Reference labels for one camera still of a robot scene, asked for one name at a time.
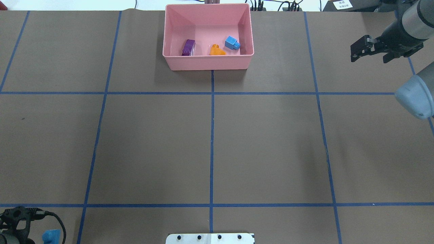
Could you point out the purple toy block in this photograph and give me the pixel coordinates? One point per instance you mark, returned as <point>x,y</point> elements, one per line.
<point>188,48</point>

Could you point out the long blue toy block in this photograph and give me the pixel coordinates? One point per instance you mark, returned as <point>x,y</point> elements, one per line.
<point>52,236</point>

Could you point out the small blue toy block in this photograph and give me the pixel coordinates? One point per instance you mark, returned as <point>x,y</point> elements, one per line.
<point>232,43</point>

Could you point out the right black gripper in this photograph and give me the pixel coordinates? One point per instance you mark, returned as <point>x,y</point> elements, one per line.
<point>394,38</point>

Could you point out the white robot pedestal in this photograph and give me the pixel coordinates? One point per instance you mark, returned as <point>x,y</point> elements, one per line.
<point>210,238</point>

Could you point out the blue tape line crosswise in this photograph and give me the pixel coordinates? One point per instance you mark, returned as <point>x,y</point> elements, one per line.
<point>188,93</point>

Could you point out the orange toy block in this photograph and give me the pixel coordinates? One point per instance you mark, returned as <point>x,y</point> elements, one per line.
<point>216,51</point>

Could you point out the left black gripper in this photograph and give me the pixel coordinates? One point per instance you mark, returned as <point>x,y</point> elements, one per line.
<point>7,226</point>

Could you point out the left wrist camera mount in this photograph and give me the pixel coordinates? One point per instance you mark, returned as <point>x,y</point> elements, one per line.
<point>18,219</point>

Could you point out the usb hub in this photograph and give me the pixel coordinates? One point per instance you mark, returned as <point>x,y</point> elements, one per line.
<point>291,6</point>
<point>257,5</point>

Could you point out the lower usb hub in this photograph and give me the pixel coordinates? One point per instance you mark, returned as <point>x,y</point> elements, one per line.
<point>291,6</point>

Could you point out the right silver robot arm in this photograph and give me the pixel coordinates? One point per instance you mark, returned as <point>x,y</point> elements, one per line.
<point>416,95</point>

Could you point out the pink plastic box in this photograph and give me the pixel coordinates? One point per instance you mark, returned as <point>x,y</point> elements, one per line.
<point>207,24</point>

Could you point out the upper usb hub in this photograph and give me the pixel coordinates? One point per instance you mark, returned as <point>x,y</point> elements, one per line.
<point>257,5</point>

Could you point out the blue tape line lengthwise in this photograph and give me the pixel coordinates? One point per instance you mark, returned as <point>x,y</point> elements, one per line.
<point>212,125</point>

